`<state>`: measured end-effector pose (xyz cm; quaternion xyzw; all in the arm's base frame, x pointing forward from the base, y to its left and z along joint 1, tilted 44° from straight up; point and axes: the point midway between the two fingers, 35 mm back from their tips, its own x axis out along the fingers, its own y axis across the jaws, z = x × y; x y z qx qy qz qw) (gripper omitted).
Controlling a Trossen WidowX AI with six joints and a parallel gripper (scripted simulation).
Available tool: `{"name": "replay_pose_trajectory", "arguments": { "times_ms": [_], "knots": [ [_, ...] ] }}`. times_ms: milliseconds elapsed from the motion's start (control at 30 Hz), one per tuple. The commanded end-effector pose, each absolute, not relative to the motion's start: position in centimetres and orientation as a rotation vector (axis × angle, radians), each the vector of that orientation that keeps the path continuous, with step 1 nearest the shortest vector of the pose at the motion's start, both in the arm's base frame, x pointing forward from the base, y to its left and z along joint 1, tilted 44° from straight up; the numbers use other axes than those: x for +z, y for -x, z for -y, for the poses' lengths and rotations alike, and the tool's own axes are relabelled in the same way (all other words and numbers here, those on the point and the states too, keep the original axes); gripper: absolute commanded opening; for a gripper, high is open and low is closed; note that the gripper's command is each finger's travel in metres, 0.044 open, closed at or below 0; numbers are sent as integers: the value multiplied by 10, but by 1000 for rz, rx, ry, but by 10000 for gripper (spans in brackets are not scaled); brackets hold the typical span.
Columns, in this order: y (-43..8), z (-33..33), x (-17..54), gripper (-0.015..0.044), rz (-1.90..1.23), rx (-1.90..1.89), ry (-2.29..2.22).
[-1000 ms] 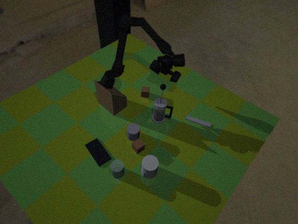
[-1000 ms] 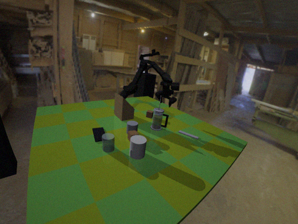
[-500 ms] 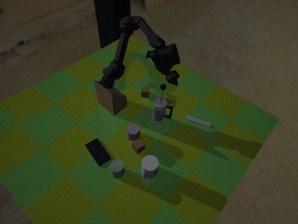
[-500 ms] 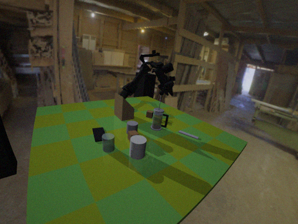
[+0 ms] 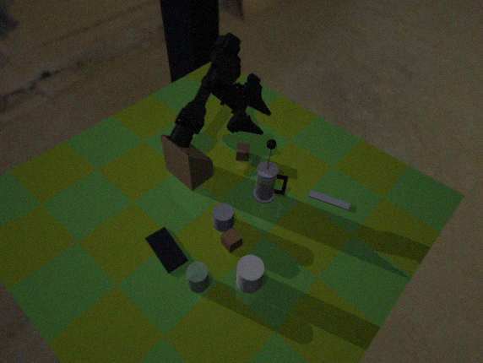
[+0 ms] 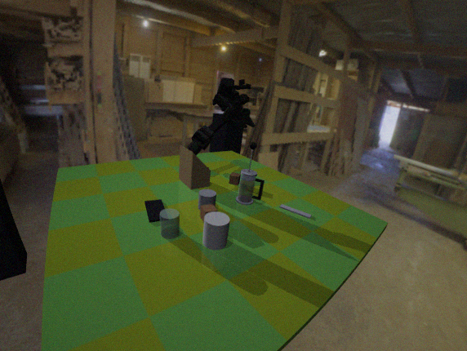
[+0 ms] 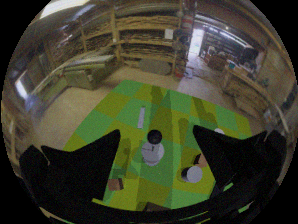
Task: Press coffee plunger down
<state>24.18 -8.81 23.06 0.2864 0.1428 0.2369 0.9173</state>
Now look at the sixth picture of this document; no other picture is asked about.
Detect french press with black plunger knob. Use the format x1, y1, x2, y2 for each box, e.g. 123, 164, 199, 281
236, 142, 265, 205

